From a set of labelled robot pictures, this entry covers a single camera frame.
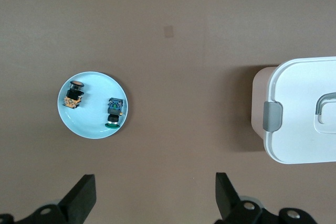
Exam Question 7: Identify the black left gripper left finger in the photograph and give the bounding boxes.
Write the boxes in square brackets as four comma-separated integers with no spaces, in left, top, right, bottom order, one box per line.
[0,174,97,224]

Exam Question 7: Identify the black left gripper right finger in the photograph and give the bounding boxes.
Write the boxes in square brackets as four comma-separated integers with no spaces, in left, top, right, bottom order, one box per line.
[214,173,320,224]

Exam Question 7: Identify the orange push button switch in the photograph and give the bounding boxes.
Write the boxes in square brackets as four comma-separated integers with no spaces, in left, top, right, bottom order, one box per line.
[62,80,85,110]

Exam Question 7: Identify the white lidded storage box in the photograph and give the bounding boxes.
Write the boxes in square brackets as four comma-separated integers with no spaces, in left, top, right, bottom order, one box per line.
[252,56,336,164]

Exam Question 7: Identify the light blue round plate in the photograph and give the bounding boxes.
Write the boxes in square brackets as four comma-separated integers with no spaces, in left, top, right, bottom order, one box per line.
[57,71,130,140]

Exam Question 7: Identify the green push button switch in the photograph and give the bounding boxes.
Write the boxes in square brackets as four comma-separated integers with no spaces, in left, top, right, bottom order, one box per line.
[104,97,124,129]

